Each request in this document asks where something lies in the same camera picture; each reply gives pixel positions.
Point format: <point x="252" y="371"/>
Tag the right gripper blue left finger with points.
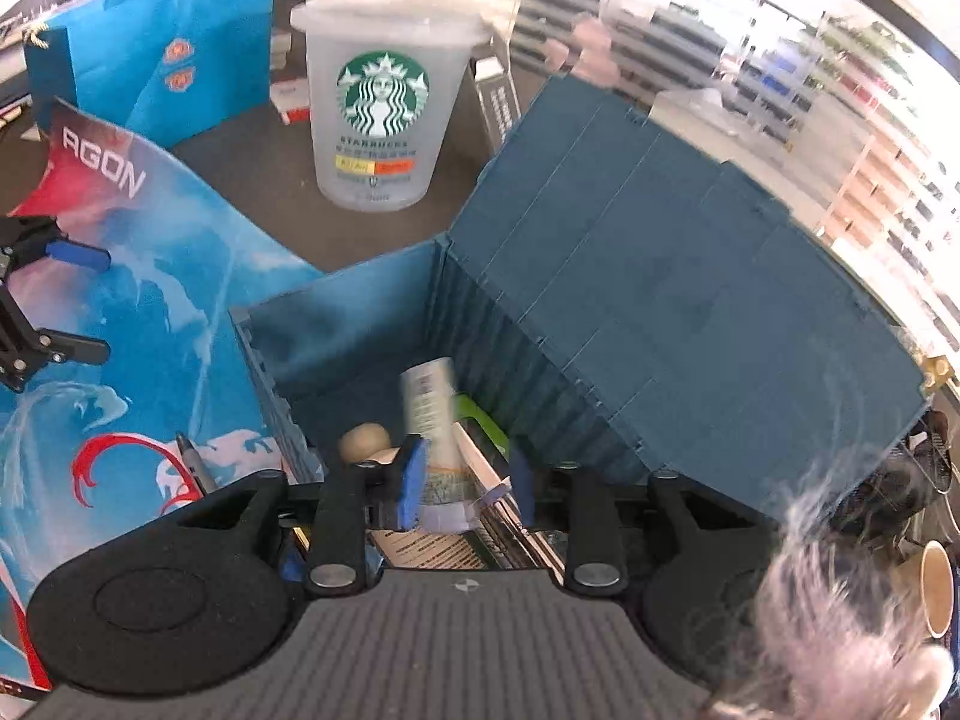
<point x="353" y="499"/>

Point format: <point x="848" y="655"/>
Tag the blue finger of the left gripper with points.
<point x="79" y="254"/>
<point x="66" y="347"/>

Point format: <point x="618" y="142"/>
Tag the colourful anime desk mat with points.
<point x="90" y="452"/>

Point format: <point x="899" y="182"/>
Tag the Starbucks translucent plastic cup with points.
<point x="383" y="77"/>

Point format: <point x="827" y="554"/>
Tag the small white grey carton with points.
<point x="497" y="98"/>

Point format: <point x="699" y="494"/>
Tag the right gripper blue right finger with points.
<point x="575" y="501"/>

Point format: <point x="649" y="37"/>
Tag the red white leaflet papers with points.
<point x="291" y="100"/>

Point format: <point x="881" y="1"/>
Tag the wooden round-headed object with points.
<point x="368" y="442"/>

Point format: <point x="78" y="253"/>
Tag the beige paper cup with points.
<point x="926" y="579"/>

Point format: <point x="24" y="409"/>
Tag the blue paper gift bag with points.
<point x="165" y="69"/>

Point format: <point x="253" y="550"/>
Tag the grey black marker pen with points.
<point x="194" y="463"/>

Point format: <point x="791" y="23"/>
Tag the blue container storage box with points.
<point x="616" y="298"/>

